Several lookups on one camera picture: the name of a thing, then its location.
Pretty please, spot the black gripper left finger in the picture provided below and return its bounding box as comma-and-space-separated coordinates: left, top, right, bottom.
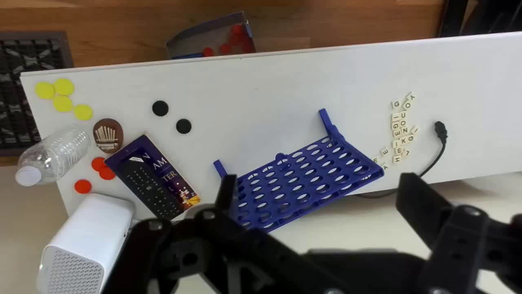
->
102, 173, 349, 294

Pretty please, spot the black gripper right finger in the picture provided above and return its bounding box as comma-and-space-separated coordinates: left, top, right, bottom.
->
394, 171, 522, 294

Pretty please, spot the dark blue game disc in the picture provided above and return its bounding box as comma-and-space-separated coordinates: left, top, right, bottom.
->
150, 99, 169, 117
174, 117, 192, 135

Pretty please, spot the blue connect four grid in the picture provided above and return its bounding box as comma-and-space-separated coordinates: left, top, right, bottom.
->
212, 108, 385, 235

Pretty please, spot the black remote control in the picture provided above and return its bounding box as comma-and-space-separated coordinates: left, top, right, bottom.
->
117, 155, 184, 217

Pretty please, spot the white box speaker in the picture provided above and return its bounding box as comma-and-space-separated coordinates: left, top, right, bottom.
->
35, 192, 135, 294

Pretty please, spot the red game disc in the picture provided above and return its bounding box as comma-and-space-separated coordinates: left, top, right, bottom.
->
73, 178, 93, 196
97, 165, 117, 181
89, 155, 109, 173
91, 117, 125, 153

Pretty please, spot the yellow game disc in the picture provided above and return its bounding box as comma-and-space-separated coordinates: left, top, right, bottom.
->
71, 103, 94, 122
34, 80, 57, 101
50, 94, 75, 114
52, 76, 76, 98

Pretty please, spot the clear plastic water bottle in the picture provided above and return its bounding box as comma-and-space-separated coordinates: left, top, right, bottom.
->
14, 127, 91, 188

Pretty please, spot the game box with red pieces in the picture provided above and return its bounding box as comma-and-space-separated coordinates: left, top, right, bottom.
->
164, 11, 256, 60

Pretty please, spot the black patterned floor mat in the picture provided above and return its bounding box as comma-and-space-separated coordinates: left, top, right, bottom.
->
0, 31, 73, 160

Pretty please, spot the black cable with plug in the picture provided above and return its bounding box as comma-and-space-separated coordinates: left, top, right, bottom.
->
357, 119, 448, 199

